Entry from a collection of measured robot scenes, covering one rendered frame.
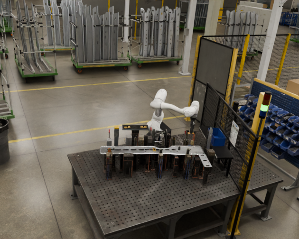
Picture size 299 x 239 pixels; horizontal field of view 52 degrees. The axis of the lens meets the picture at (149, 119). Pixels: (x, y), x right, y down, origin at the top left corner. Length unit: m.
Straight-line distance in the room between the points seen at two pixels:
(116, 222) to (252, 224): 2.15
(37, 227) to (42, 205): 0.44
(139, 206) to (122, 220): 0.30
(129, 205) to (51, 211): 1.43
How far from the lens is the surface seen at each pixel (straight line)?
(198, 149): 4.21
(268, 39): 8.12
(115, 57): 11.04
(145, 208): 3.60
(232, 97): 6.32
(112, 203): 3.65
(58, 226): 4.44
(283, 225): 4.98
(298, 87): 7.95
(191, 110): 3.72
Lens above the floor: 3.08
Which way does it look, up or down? 25 degrees down
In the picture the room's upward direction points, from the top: 5 degrees clockwise
